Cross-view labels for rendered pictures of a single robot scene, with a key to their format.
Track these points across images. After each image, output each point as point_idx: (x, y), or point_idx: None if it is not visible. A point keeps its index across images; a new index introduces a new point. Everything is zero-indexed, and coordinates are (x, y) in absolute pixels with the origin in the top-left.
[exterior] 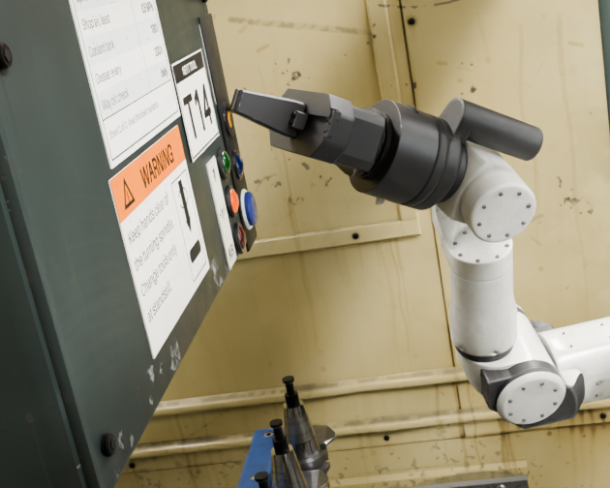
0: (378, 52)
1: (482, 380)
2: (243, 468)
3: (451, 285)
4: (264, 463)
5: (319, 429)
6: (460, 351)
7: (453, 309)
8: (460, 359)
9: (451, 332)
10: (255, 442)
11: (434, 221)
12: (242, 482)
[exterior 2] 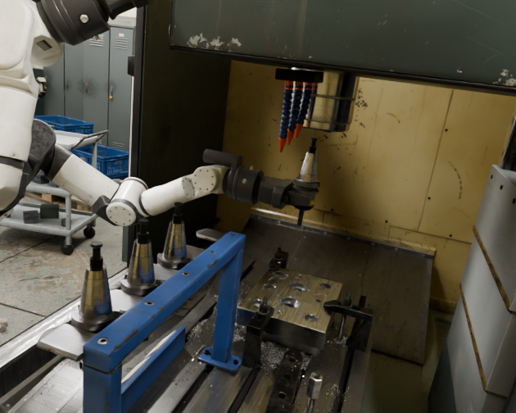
0: None
1: (21, 179)
2: (152, 315)
3: (31, 111)
4: (133, 311)
5: (51, 339)
6: (23, 165)
7: (29, 129)
8: (19, 175)
9: (24, 152)
10: (122, 336)
11: (24, 67)
12: (162, 302)
